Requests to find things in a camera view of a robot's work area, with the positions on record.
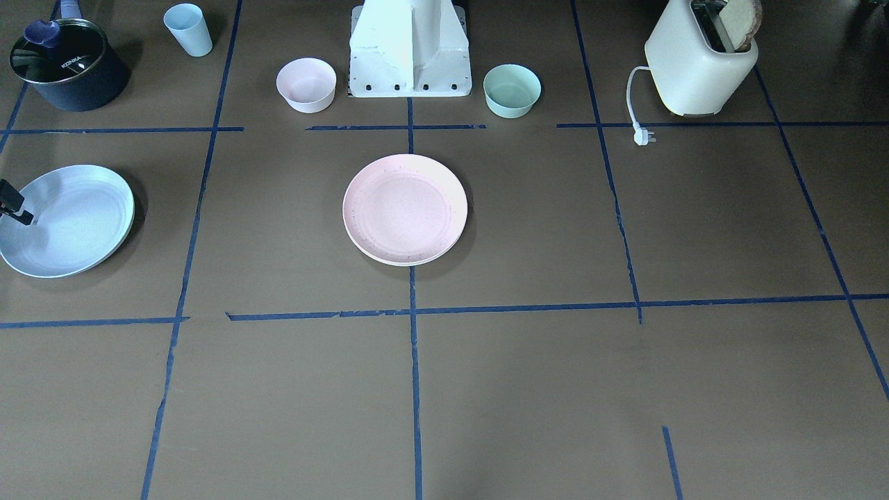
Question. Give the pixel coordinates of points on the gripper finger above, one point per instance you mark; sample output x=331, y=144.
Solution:
x=12, y=202

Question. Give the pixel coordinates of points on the blue plate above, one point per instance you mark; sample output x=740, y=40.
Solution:
x=81, y=215

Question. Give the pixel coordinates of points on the pink plate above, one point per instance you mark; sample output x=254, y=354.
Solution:
x=406, y=193

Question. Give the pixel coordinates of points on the dark blue saucepan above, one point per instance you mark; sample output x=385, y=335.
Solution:
x=93, y=89

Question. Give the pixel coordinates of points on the glass pot lid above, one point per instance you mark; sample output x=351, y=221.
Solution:
x=52, y=51

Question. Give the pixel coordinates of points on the light blue cup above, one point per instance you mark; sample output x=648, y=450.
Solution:
x=186, y=23

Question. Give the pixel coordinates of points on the pink bowl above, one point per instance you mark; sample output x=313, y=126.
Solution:
x=308, y=85

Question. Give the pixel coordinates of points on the cream plate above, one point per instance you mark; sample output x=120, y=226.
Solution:
x=402, y=250

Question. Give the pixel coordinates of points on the green bowl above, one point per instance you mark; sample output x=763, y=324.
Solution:
x=511, y=90

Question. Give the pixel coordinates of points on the cream toaster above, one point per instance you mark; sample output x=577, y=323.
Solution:
x=694, y=68

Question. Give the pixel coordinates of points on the bread slice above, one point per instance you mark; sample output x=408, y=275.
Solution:
x=741, y=21

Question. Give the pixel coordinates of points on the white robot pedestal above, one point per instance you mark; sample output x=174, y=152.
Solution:
x=401, y=49

